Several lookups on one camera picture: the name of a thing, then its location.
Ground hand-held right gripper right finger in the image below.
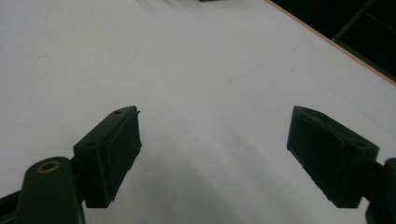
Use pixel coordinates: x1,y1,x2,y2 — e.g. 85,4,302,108
286,105,381,209

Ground black metal stand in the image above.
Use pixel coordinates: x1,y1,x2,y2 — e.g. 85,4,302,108
331,0,396,82

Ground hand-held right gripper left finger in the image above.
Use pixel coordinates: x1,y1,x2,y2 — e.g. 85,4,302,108
72,105,143,209

